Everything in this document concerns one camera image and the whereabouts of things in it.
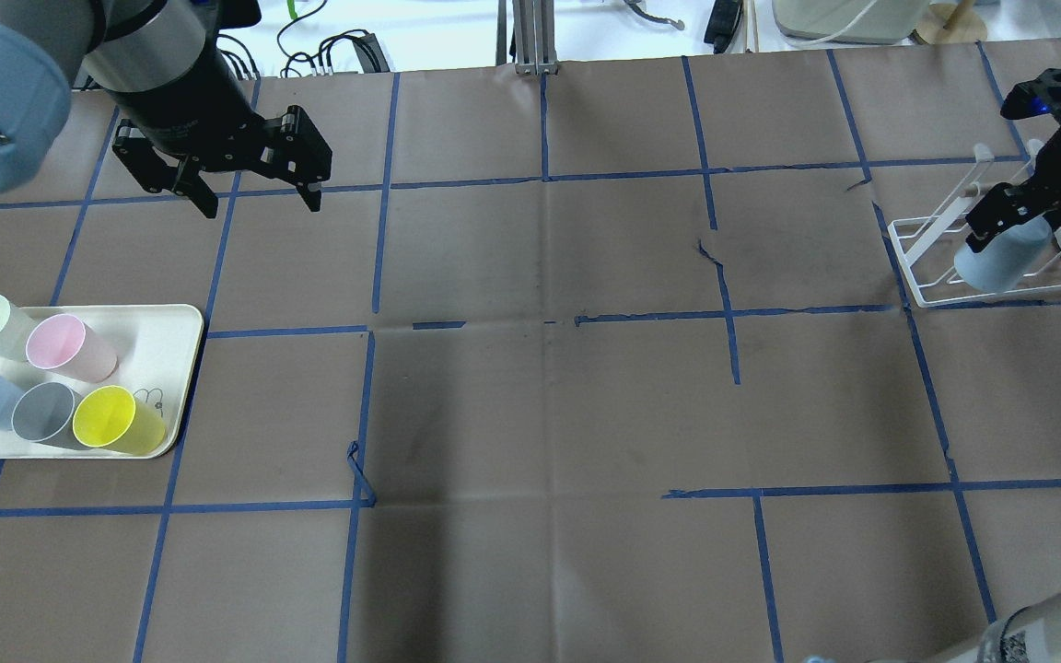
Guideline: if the cream serving tray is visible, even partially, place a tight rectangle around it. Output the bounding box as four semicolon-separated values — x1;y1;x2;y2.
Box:
0;306;204;460

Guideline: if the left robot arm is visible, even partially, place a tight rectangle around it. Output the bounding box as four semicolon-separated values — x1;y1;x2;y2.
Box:
0;1;332;219

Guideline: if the pink plastic cup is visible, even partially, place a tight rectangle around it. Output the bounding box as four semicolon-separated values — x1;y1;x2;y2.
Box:
24;313;119;383

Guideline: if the light blue plastic cup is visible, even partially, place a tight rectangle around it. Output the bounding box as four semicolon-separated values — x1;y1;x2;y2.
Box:
954;215;1053;294

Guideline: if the aluminium frame post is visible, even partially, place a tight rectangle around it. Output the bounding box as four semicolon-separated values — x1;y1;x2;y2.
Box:
495;0;559;76

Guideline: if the white wire cup rack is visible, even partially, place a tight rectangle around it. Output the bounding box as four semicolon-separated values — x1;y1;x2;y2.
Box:
887;143;1061;308

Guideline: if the wooden rack dowel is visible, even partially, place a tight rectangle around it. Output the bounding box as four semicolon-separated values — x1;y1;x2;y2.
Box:
904;180;987;254

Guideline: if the yellow plastic cup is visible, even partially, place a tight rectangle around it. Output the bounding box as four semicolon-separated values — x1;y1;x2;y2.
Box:
72;385;166;456

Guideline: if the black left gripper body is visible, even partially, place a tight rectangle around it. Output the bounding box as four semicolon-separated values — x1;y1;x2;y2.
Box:
112;104;333;194

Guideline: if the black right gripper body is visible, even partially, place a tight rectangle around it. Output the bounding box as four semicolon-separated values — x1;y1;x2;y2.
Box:
963;62;1061;242

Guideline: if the grey plastic cup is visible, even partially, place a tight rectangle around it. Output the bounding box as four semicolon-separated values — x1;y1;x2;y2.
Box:
11;382;86;450

